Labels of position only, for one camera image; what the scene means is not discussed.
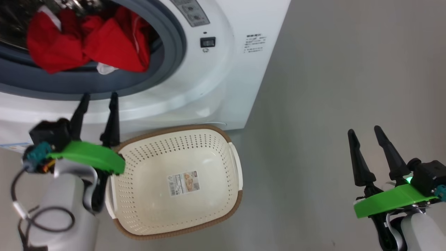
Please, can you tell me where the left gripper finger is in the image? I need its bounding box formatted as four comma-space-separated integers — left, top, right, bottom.
100, 92, 121, 147
70, 93, 90, 140

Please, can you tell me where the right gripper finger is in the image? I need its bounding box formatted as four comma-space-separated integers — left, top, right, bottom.
347, 129, 377, 187
374, 125, 412, 182

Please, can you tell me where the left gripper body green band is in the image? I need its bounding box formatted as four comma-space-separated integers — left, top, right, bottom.
47, 139, 126, 213

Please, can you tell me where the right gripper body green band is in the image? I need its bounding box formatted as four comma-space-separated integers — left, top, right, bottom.
354, 184, 439, 250

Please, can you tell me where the red and white garment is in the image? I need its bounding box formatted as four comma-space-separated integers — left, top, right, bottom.
26, 5, 152, 74

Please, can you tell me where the cream perforated laundry basket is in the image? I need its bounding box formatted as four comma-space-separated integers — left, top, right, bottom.
105, 124, 243, 241

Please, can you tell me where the grey rubber door gasket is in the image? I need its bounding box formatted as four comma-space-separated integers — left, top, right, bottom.
0, 0, 187, 101

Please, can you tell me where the white front-load washing machine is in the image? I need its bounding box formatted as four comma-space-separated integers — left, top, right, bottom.
0, 0, 291, 154

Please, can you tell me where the blue energy label sticker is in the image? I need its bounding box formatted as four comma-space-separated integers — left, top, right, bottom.
0, 142, 32, 154

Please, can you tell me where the product label sticker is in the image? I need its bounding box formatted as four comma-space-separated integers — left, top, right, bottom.
168, 170, 201, 197

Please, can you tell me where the grey instruction label strip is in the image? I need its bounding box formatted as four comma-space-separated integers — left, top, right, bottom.
171, 0, 210, 28

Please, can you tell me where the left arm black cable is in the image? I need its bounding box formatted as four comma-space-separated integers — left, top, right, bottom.
10, 167, 76, 251

